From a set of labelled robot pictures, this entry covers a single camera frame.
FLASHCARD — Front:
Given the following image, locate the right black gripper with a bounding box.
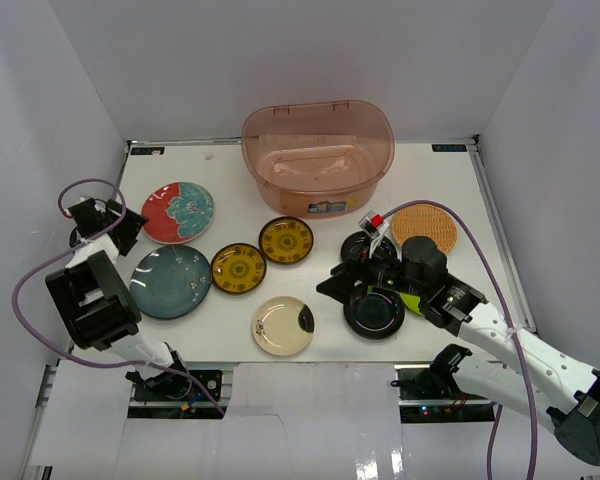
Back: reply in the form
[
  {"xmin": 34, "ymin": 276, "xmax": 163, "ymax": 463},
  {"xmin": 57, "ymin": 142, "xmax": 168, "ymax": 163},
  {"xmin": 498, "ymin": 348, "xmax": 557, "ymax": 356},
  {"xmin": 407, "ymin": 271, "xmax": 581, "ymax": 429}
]
[{"xmin": 316, "ymin": 236, "xmax": 425, "ymax": 307}]

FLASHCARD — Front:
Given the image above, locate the black glossy plate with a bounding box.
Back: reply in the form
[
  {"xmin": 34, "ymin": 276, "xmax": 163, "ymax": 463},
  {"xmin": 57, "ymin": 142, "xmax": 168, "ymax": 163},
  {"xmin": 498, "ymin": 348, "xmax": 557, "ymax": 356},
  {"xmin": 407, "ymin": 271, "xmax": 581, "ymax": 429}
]
[
  {"xmin": 343, "ymin": 289, "xmax": 405, "ymax": 341},
  {"xmin": 340, "ymin": 231, "xmax": 398, "ymax": 261}
]

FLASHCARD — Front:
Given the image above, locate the red and teal plate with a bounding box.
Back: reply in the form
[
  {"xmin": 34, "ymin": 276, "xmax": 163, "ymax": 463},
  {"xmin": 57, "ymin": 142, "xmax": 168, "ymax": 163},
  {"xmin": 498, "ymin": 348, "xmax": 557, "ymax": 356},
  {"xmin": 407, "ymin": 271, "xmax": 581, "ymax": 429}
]
[{"xmin": 141, "ymin": 181, "xmax": 215, "ymax": 245}]

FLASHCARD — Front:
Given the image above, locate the dark blue floral plate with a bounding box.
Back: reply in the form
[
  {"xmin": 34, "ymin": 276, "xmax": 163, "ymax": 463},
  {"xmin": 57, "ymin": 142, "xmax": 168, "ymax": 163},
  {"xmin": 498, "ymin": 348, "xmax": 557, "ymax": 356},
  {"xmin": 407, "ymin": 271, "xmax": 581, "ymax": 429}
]
[{"xmin": 129, "ymin": 245, "xmax": 211, "ymax": 320}]

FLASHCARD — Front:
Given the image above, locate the yellow patterned plate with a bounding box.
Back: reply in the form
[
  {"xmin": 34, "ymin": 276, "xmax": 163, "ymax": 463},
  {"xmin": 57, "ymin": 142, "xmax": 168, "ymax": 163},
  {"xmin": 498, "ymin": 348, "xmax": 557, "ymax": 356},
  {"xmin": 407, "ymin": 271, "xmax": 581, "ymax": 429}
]
[
  {"xmin": 211, "ymin": 242, "xmax": 267, "ymax": 295},
  {"xmin": 258, "ymin": 216, "xmax": 315, "ymax": 265}
]

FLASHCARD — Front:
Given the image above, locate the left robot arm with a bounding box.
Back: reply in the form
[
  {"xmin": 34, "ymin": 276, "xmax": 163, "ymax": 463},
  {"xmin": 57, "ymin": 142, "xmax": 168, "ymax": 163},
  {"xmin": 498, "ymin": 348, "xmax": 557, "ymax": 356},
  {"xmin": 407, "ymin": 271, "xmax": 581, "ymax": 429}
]
[{"xmin": 45, "ymin": 198, "xmax": 192, "ymax": 399}]

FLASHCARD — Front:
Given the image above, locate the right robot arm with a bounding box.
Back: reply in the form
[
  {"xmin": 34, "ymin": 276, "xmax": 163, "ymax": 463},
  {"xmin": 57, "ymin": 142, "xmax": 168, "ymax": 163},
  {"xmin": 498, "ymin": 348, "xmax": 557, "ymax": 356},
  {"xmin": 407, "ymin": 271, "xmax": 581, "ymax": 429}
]
[{"xmin": 316, "ymin": 236, "xmax": 600, "ymax": 466}]

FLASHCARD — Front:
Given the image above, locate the pink translucent plastic bin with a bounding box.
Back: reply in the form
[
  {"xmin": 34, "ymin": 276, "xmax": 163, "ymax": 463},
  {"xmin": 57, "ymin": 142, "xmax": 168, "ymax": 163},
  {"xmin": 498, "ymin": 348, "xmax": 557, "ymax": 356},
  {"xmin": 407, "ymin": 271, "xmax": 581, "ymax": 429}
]
[{"xmin": 241, "ymin": 100, "xmax": 395, "ymax": 218}]

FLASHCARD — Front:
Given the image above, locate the lime green plate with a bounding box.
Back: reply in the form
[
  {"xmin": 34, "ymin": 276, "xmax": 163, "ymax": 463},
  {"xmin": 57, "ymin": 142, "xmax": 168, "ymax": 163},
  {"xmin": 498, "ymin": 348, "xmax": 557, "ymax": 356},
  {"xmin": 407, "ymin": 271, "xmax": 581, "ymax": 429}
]
[{"xmin": 399, "ymin": 293, "xmax": 423, "ymax": 317}]

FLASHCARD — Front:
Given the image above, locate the black label sticker left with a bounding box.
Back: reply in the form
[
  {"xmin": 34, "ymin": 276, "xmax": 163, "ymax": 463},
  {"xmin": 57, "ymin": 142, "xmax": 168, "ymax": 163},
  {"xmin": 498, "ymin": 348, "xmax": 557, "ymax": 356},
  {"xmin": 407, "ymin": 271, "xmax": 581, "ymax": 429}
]
[{"xmin": 129, "ymin": 146, "xmax": 165, "ymax": 156}]

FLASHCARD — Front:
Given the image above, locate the black label sticker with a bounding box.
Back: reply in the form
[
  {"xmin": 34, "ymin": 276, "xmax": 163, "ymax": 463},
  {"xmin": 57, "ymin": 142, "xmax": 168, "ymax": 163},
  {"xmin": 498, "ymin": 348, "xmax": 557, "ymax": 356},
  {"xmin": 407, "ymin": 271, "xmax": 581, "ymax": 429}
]
[
  {"xmin": 129, "ymin": 146, "xmax": 165, "ymax": 156},
  {"xmin": 431, "ymin": 144, "xmax": 467, "ymax": 153}
]

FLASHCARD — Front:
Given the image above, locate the cream plate with black spot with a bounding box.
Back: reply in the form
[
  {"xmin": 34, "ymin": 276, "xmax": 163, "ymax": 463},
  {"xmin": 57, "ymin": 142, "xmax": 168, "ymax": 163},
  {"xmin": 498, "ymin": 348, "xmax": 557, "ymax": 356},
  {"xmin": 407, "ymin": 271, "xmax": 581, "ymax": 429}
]
[{"xmin": 251, "ymin": 296, "xmax": 315, "ymax": 357}]

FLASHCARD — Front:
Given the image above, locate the woven bamboo round tray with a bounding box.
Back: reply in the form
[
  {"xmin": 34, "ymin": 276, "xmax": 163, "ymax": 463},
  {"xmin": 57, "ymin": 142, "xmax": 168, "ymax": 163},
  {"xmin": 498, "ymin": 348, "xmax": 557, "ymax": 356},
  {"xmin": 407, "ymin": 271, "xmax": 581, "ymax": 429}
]
[{"xmin": 391, "ymin": 203, "xmax": 458, "ymax": 254}]

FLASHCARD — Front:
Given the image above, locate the black label sticker right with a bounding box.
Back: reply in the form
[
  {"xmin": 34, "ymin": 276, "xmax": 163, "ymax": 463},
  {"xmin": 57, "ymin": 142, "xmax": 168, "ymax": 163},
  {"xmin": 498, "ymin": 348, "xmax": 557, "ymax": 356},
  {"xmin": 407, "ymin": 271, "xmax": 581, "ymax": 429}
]
[{"xmin": 431, "ymin": 144, "xmax": 467, "ymax": 153}]

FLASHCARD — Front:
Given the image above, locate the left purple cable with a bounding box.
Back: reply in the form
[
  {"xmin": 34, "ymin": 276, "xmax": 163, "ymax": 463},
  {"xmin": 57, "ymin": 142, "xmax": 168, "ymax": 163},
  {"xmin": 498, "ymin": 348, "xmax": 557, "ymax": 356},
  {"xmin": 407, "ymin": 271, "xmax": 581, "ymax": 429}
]
[{"xmin": 11, "ymin": 178, "xmax": 227, "ymax": 417}]

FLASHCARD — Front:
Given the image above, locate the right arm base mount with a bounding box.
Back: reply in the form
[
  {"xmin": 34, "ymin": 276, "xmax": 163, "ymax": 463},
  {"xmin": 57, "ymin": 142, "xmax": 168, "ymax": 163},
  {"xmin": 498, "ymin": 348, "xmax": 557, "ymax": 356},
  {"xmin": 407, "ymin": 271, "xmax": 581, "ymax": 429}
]
[{"xmin": 391, "ymin": 344, "xmax": 495, "ymax": 425}]

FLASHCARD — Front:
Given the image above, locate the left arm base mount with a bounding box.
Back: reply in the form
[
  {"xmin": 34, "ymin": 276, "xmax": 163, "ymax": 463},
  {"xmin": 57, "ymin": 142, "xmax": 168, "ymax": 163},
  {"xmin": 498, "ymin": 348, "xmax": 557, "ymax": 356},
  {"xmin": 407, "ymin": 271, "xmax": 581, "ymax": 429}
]
[{"xmin": 125, "ymin": 370, "xmax": 223, "ymax": 403}]

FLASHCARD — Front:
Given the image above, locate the right aluminium frame rail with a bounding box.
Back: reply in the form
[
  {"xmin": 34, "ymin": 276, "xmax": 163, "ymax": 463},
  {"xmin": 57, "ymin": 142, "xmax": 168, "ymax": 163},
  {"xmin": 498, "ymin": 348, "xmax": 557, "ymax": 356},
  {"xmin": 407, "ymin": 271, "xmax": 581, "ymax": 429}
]
[{"xmin": 468, "ymin": 134, "xmax": 537, "ymax": 334}]

